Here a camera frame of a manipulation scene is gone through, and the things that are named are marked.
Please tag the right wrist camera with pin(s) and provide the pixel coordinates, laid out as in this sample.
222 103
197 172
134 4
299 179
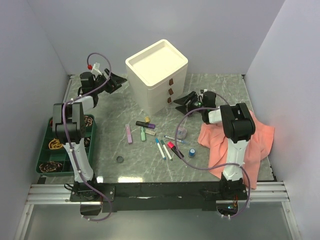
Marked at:
201 94

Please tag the white drawer cabinet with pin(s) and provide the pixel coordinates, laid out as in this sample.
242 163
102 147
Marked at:
157 75

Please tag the pink cloth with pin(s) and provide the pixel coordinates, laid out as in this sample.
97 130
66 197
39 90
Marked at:
246 153

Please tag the pink lilac highlighter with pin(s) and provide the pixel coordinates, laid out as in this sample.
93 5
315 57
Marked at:
128 133

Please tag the black pink highlighter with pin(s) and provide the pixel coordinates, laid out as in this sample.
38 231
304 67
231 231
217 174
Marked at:
175 150

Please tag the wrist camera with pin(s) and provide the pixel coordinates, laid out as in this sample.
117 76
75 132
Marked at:
95 68
201 94

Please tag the black purple highlighter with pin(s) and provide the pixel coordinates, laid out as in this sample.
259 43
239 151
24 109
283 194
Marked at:
145 124

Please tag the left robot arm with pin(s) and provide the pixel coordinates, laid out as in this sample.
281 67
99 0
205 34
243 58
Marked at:
68 121

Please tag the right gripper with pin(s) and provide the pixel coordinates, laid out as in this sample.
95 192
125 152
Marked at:
184 100

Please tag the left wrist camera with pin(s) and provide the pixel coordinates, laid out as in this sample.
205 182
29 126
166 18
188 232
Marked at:
95 68

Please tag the green cap white marker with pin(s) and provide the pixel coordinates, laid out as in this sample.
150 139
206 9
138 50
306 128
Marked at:
166 150

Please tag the white eraser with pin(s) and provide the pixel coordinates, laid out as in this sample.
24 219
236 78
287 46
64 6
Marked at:
150 132

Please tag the black base bar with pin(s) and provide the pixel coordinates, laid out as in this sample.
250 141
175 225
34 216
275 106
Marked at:
148 196

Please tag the yellow rubber bands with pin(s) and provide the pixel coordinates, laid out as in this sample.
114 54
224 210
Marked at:
55 144

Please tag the black round cap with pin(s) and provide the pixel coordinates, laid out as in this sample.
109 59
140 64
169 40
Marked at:
120 159

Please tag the clear paperclip jar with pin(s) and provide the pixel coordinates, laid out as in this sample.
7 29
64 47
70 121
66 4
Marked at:
181 133

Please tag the blue whiteboard pen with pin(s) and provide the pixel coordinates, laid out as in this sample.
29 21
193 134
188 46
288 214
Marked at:
173 139

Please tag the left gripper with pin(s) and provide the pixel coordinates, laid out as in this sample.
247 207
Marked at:
113 80

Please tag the blue tape roll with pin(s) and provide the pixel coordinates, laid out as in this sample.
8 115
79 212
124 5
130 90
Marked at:
192 153

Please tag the blue cap white marker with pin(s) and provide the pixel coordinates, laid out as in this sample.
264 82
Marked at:
160 149

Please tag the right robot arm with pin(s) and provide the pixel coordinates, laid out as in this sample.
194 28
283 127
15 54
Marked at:
237 124

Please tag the green mint highlighter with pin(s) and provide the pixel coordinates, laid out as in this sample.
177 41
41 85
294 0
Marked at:
142 134

